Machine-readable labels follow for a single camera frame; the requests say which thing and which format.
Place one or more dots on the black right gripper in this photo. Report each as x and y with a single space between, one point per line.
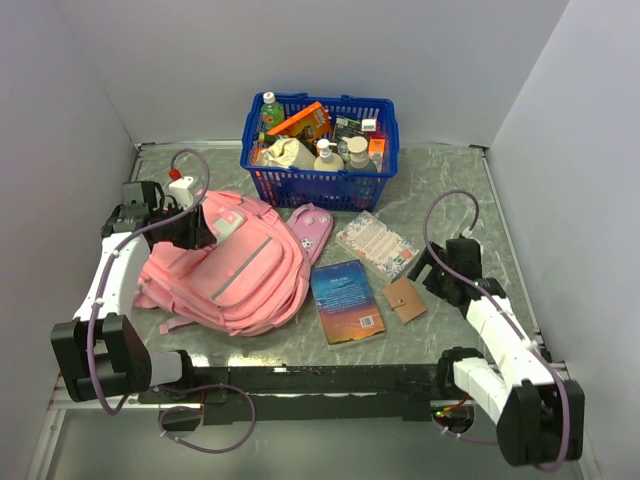
427 257

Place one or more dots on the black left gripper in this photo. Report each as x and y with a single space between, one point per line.
197 233

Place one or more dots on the brown leather card wallet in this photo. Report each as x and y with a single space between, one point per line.
404 300

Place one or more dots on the pink student backpack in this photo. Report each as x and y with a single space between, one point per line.
247 284

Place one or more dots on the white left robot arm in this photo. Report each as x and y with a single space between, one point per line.
99 353

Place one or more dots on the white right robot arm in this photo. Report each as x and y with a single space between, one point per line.
539 416

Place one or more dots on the beige crumpled paper bag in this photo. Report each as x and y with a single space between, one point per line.
286 153

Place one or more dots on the blue sunset cover book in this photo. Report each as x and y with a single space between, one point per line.
345 303

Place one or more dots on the grey bottle beige cap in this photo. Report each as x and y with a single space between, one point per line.
358 156

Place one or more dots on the pink cat pencil case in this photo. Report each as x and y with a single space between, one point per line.
312 226

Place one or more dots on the orange white small carton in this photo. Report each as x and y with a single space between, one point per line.
376 150

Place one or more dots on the green drink bottle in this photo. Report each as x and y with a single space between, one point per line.
272 112

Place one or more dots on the cream pump lotion bottle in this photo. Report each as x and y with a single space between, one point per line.
327 160

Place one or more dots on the blue plastic shopping basket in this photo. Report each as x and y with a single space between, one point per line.
339 191

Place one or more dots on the dark green packet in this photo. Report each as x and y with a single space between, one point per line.
345 127

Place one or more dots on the orange cardboard box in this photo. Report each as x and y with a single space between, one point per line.
312 123

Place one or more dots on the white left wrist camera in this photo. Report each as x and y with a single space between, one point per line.
183 190

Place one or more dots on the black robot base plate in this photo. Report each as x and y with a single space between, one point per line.
320 395

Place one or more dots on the aluminium frame rail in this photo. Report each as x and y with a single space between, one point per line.
458 373

